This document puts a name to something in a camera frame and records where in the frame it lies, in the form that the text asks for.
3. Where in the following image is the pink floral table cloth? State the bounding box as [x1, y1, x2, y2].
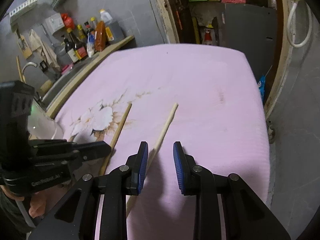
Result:
[55, 44, 270, 239]

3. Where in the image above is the thick brown wooden chopstick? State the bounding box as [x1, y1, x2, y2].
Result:
[99, 103, 132, 176]

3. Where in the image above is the red hanging bag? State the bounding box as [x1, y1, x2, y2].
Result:
[61, 13, 75, 30]

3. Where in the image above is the red label sauce bottle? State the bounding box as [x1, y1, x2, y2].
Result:
[67, 28, 88, 61]

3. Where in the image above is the wooden door frame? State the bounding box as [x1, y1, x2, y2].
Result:
[156, 0, 289, 119]

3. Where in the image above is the white hose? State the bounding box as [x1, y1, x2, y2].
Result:
[286, 0, 313, 49]

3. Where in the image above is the dark soy sauce bottle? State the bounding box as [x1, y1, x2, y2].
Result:
[62, 35, 79, 63]

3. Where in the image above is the large oil jug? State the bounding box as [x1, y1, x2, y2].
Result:
[100, 9, 125, 44]

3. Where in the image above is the chrome kitchen faucet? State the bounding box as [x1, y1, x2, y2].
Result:
[21, 61, 39, 81]

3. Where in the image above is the blue snack bag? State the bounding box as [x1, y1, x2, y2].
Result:
[258, 75, 266, 101]

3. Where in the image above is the grey cabinet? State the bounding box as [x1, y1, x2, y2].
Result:
[225, 3, 277, 81]

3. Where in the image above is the wooden knife holder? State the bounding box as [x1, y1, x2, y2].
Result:
[16, 29, 33, 59]

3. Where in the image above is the pale thin wooden chopstick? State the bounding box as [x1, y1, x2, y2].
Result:
[126, 103, 178, 217]

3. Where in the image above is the white wall box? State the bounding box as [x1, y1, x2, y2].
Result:
[45, 13, 65, 34]

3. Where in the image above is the dark round wooden chopstick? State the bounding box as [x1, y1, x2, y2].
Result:
[16, 56, 25, 83]

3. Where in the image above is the brown sauce pouch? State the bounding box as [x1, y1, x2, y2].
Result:
[95, 21, 106, 52]

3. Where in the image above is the white utensil holder cup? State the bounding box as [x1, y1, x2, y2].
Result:
[28, 100, 63, 139]

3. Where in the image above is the hanging beige towel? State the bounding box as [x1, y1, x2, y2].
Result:
[29, 29, 60, 72]

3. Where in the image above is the steel kitchen sink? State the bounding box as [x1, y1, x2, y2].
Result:
[41, 59, 93, 108]

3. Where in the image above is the person's left hand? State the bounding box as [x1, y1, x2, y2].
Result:
[0, 182, 73, 218]

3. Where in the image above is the white wall rack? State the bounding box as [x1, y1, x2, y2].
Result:
[9, 0, 38, 18]

